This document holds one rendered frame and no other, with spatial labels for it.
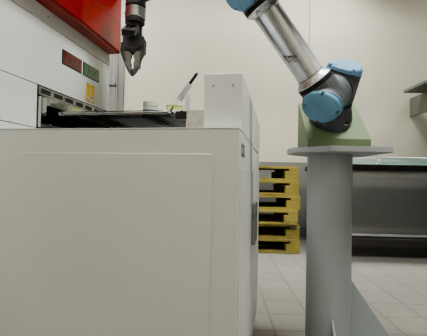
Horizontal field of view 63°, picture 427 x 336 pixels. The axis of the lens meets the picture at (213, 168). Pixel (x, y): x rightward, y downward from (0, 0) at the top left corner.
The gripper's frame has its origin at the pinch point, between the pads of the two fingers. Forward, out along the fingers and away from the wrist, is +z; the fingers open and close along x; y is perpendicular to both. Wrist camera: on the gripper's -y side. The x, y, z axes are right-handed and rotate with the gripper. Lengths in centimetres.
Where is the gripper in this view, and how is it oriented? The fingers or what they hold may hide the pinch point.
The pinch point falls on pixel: (132, 71)
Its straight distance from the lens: 137.0
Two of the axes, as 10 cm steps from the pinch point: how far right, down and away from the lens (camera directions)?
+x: -10.0, -0.3, -0.1
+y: -0.1, 0.1, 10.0
